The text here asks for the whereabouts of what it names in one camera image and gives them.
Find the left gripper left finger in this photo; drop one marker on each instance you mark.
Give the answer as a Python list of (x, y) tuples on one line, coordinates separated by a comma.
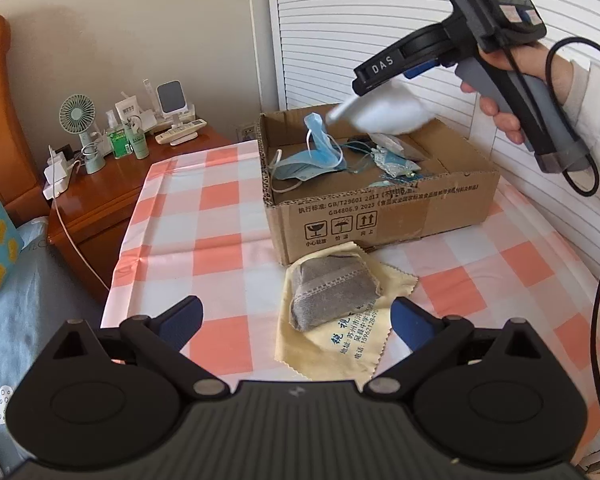
[(177, 325)]

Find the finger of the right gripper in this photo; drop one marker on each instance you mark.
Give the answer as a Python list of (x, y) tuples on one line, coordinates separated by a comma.
[(421, 68)]

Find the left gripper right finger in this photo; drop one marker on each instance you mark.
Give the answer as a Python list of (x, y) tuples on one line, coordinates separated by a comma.
[(413, 325)]

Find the white cloth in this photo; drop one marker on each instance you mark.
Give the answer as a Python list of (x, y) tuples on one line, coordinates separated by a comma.
[(389, 109)]

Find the grey sachet pouch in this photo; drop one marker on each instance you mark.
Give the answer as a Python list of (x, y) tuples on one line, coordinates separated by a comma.
[(330, 287)]

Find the white sleeved right forearm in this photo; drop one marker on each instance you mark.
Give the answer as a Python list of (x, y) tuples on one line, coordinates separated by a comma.
[(595, 110)]

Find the person's right hand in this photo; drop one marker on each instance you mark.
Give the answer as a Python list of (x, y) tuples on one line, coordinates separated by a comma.
[(531, 61)]

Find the white louvered closet door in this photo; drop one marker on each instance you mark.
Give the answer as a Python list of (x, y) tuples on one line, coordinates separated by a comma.
[(318, 44)]

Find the pink checkered tablecloth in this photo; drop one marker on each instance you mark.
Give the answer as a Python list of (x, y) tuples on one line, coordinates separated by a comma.
[(199, 228)]

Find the blue face mask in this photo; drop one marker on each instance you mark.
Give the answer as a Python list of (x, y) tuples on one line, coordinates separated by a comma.
[(322, 155)]

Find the wooden nightstand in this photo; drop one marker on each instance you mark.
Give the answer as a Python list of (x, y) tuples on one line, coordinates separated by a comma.
[(88, 221)]

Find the brown cardboard box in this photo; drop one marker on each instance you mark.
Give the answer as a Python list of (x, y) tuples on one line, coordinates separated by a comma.
[(455, 188)]

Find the green sanitizer bottle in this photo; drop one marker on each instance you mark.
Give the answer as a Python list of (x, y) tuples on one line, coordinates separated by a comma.
[(116, 135)]

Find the white power strip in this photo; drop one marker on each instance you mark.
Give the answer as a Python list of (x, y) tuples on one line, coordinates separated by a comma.
[(58, 173)]

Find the white remote control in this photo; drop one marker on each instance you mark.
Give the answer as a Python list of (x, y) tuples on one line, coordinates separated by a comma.
[(180, 134)]

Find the phone stand with mirror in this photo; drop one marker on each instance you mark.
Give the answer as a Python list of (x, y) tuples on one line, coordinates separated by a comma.
[(169, 102)]

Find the white wifi router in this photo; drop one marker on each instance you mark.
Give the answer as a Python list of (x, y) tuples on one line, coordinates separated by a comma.
[(127, 108)]

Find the wooden bed headboard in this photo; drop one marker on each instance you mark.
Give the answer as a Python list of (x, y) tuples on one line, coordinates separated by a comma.
[(20, 184)]

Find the green mini desk fan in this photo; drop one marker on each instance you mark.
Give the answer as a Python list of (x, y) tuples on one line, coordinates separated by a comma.
[(77, 116)]

